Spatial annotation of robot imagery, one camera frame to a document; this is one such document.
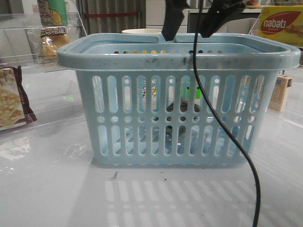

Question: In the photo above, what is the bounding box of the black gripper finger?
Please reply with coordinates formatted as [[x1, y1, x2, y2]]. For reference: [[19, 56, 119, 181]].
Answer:
[[161, 0, 190, 41], [201, 0, 246, 38]]

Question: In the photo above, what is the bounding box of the bread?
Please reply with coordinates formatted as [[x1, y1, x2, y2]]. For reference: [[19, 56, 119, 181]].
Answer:
[[40, 27, 70, 63]]

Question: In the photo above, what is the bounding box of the light blue plastic basket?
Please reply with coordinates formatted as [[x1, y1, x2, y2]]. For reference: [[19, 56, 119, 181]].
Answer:
[[57, 33, 300, 166]]

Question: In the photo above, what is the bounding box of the white drawer cabinet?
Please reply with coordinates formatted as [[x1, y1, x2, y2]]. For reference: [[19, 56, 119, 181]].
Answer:
[[145, 0, 189, 33]]

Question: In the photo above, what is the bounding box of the white paper cup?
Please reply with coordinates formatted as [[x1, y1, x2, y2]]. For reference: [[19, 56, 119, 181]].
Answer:
[[122, 28, 161, 35]]

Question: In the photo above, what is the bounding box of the yellow nabati wafer box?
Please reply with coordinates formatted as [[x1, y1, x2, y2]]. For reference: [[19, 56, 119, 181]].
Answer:
[[256, 5, 303, 47]]

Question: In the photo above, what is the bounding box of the small beige carton box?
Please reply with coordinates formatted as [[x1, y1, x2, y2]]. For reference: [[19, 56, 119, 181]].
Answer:
[[268, 76, 293, 112]]

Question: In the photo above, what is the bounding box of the clear acrylic stand right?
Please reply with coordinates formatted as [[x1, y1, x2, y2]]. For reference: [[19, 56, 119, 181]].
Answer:
[[248, 16, 303, 126]]

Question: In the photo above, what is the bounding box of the green cartoon snack package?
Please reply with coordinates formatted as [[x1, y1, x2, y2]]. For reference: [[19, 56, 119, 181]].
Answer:
[[37, 0, 68, 26]]

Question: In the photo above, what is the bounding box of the clear acrylic shelf left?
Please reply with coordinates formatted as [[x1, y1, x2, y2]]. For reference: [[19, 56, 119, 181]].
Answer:
[[0, 11, 89, 71]]

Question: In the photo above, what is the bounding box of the brown cracker snack package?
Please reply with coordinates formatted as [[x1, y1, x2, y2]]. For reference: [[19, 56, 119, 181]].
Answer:
[[0, 66, 37, 132]]

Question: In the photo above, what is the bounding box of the black cable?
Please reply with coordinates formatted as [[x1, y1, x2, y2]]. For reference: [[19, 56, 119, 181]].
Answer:
[[192, 0, 261, 227]]

